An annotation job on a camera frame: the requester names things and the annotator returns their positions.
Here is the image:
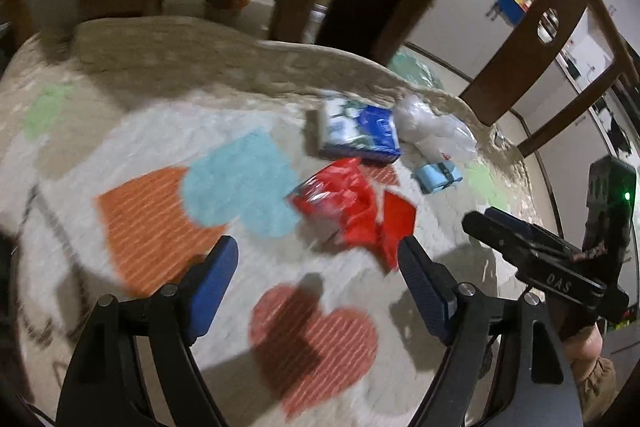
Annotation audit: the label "clear plastic bag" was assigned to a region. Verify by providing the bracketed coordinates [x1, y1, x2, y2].
[392, 94, 477, 162]

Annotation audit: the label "red foil snack wrapper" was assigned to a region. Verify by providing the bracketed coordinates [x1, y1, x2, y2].
[288, 158, 416, 271]

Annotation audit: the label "blue white tissue pack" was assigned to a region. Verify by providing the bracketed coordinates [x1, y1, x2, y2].
[317, 96, 401, 165]

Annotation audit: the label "grey kitchen cabinets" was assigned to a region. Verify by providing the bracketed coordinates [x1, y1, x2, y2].
[408, 0, 612, 245]

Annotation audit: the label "person right hand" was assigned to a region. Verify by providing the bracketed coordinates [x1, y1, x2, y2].
[563, 325, 602, 384]

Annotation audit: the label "quilted patchwork table cover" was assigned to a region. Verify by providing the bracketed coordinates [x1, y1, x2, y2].
[0, 15, 542, 427]

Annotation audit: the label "blue cloth on counter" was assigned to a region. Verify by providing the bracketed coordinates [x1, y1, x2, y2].
[497, 0, 526, 26]

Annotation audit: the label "green plastic bag on floor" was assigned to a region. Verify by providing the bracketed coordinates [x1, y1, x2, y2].
[387, 49, 444, 90]

